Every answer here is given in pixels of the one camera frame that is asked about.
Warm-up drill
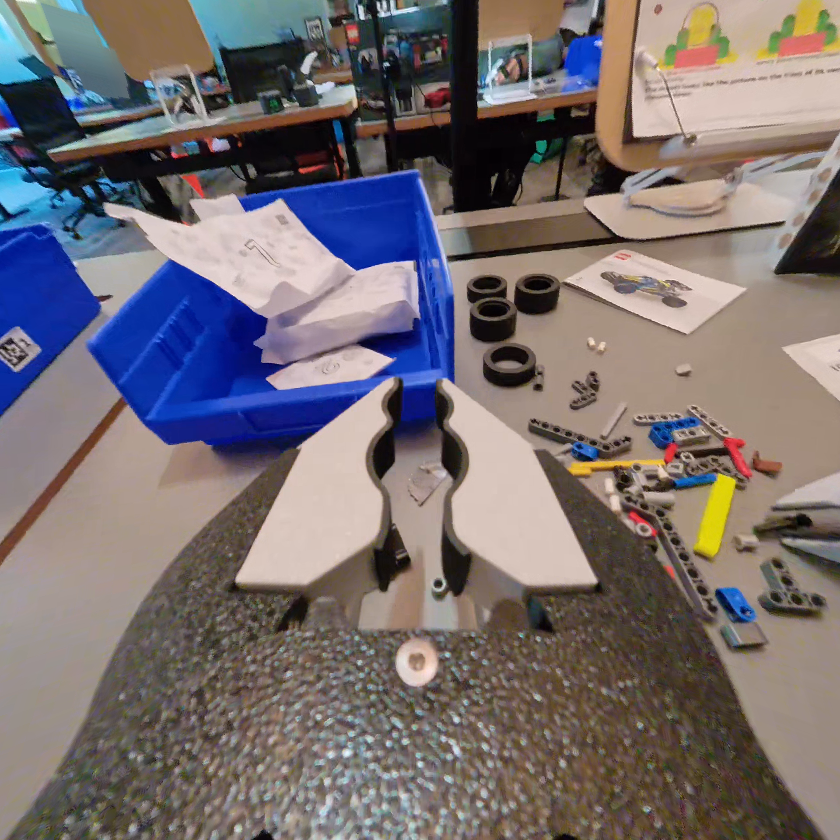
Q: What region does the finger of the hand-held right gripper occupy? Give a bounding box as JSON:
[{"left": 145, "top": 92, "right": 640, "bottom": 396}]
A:
[
  {"left": 770, "top": 472, "right": 840, "bottom": 514},
  {"left": 780, "top": 535, "right": 840, "bottom": 567}
]

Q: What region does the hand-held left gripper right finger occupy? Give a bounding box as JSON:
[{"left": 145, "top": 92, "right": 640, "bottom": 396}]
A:
[{"left": 436, "top": 379, "right": 599, "bottom": 626}]

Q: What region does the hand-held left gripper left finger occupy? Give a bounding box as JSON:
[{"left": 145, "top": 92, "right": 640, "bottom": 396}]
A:
[{"left": 235, "top": 378, "right": 413, "bottom": 626}]

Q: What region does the dark grey lego beam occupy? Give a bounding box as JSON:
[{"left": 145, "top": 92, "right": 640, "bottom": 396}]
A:
[{"left": 752, "top": 513, "right": 816, "bottom": 536}]

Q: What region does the pile of loose lego pieces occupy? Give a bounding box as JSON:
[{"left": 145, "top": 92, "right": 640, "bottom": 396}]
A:
[{"left": 528, "top": 369, "right": 829, "bottom": 652}]

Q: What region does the torn clear plastic scrap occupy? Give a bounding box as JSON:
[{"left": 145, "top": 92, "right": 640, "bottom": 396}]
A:
[{"left": 407, "top": 461, "right": 452, "bottom": 506}]

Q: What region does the open instruction booklet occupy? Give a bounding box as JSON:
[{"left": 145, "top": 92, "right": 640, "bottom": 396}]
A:
[{"left": 783, "top": 333, "right": 840, "bottom": 409}]

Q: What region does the blue plastic bin with tag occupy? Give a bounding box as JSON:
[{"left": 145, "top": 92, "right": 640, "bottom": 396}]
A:
[
  {"left": 0, "top": 223, "right": 103, "bottom": 416},
  {"left": 87, "top": 169, "right": 456, "bottom": 448}
]

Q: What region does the crumpled white paper sheet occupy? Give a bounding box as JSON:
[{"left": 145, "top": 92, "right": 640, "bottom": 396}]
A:
[{"left": 255, "top": 260, "right": 421, "bottom": 366}]

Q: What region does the small closed booklet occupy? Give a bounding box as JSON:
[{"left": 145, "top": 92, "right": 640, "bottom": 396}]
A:
[{"left": 563, "top": 248, "right": 748, "bottom": 336}]

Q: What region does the white poster stand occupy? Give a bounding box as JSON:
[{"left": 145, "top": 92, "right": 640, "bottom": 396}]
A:
[{"left": 583, "top": 154, "right": 829, "bottom": 242}]

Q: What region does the wooden office desk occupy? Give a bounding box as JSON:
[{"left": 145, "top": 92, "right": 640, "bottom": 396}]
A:
[
  {"left": 354, "top": 82, "right": 599, "bottom": 204},
  {"left": 48, "top": 84, "right": 361, "bottom": 221}
]

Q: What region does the instruction poster on cardboard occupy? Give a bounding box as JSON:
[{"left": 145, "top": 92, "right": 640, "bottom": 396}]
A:
[{"left": 595, "top": 0, "right": 840, "bottom": 174}]

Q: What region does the clear acrylic stand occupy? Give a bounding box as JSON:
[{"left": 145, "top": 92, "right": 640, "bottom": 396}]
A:
[
  {"left": 484, "top": 33, "right": 538, "bottom": 106},
  {"left": 148, "top": 63, "right": 211, "bottom": 127}
]

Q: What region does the black monitor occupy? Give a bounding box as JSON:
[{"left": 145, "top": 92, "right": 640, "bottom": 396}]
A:
[{"left": 218, "top": 38, "right": 311, "bottom": 105}]

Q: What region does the dark printed toy box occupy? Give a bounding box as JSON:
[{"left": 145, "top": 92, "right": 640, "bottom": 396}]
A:
[{"left": 343, "top": 12, "right": 455, "bottom": 120}]

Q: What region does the black office chair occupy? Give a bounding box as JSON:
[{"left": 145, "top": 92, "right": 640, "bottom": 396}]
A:
[{"left": 0, "top": 77, "right": 127, "bottom": 238}]

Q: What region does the brown cardboard board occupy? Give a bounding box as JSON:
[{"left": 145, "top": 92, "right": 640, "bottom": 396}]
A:
[{"left": 80, "top": 0, "right": 216, "bottom": 82}]

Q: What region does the black upright post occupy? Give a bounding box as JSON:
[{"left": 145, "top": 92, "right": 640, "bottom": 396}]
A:
[{"left": 451, "top": 0, "right": 481, "bottom": 212}]

